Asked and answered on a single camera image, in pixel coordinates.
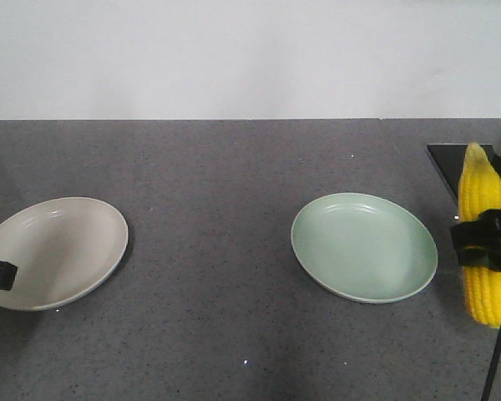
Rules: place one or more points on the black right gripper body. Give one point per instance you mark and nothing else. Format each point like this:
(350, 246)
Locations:
(478, 243)

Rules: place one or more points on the bright yellow corn cob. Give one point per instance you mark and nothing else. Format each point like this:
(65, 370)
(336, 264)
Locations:
(479, 190)

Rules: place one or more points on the black gas stove top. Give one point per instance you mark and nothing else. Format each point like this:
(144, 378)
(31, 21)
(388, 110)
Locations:
(448, 159)

